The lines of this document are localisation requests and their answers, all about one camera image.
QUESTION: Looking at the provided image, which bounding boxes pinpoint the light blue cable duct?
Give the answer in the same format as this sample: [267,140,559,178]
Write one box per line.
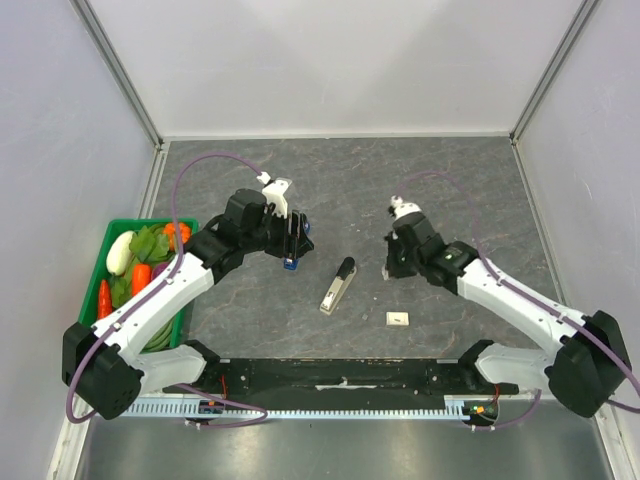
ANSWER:
[122,395,471,421]

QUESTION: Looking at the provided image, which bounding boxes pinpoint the white staple box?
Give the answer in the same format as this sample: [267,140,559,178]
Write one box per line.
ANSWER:
[386,312,410,327]

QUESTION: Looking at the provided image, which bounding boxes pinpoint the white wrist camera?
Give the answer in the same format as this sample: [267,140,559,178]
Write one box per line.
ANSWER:
[257,171,292,218]
[388,195,422,220]

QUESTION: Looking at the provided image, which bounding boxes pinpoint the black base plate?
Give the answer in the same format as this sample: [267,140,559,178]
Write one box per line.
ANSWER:
[191,358,519,409]

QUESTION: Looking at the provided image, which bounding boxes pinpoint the beige black stapler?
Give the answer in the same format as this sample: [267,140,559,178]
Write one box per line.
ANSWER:
[319,256,357,315]

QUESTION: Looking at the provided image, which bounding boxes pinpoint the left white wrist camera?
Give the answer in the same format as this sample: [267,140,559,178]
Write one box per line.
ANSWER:
[257,171,292,218]

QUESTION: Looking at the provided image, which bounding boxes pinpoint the orange toy carrot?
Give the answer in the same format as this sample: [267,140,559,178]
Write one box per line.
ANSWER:
[131,263,153,296]

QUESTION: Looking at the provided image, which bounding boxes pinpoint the green toy leafy vegetable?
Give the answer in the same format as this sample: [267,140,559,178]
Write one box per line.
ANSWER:
[129,223,172,264]

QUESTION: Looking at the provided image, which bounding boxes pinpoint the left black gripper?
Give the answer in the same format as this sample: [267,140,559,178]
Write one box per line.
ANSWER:
[242,204,314,261]

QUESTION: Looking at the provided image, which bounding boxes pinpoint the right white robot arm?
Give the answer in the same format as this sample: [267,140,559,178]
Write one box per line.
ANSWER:
[383,199,632,418]

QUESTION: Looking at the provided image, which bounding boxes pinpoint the green toy beans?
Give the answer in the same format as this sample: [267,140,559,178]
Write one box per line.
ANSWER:
[142,318,182,353]

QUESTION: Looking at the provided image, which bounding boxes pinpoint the purple toy onion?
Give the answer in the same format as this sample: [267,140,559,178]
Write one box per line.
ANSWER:
[151,262,168,280]

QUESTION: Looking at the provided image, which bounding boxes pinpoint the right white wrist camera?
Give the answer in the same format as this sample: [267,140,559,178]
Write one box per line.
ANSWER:
[388,195,422,220]

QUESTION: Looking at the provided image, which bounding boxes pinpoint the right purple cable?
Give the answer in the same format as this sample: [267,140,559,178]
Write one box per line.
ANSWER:
[392,171,640,432]

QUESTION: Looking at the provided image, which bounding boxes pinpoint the white toy eggplant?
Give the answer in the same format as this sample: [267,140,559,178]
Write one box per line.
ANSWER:
[105,230,135,276]

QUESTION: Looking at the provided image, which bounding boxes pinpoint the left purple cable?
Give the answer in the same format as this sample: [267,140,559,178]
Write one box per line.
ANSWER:
[65,152,271,430]

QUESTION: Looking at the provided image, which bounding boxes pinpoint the orange toy pumpkin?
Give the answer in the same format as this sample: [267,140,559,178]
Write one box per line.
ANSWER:
[162,222,192,251]

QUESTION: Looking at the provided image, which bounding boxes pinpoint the green plastic bin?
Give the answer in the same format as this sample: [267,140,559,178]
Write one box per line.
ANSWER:
[78,218,187,349]

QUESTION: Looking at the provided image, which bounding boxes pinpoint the blue stapler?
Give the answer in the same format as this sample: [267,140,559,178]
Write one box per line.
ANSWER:
[283,221,311,271]

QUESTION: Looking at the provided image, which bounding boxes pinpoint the purple cable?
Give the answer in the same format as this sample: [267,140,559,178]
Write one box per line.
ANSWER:
[392,171,640,432]
[65,152,271,430]

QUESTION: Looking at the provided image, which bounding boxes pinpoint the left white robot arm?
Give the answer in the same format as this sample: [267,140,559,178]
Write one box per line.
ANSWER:
[62,178,314,420]

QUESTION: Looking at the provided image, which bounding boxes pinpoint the red toy chili pepper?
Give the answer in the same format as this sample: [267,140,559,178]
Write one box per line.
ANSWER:
[96,279,113,320]

